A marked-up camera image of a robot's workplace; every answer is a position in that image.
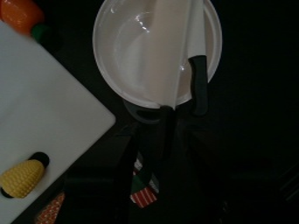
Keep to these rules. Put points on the orange carrot piece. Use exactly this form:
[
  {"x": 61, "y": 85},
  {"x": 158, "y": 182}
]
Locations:
[{"x": 18, "y": 13}]

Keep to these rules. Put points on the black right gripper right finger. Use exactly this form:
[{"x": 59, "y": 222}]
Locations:
[{"x": 192, "y": 180}]

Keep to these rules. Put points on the white cutting board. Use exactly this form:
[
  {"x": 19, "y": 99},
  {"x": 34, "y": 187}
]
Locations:
[{"x": 43, "y": 110}]

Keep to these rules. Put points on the red striped toy piece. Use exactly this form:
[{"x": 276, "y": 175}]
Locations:
[{"x": 145, "y": 197}]

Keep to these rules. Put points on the orange dotted toy piece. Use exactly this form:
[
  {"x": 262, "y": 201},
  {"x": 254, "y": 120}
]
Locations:
[{"x": 51, "y": 210}]

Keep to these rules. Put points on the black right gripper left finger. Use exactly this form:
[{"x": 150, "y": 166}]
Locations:
[{"x": 101, "y": 189}]

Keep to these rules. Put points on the yellow toy corn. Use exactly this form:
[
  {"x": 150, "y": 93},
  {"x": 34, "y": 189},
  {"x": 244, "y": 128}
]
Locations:
[{"x": 22, "y": 179}]

